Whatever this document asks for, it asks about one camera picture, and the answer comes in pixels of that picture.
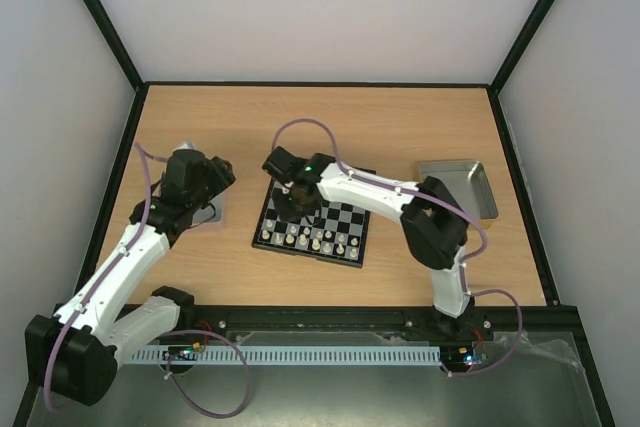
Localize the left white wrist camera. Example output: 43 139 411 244
173 141 204 158

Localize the silver embossed metal tin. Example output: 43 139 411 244
191 192 227 232

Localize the folding magnetic chess board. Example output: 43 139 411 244
252 147 370 268

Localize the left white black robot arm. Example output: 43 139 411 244
25 148 235 406

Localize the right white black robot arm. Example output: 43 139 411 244
262 147 474 339

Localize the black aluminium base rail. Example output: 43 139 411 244
49 304 581 343

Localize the light blue slotted cable duct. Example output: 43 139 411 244
128 345 441 366

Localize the gold sided metal tin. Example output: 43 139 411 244
416 160 499 229

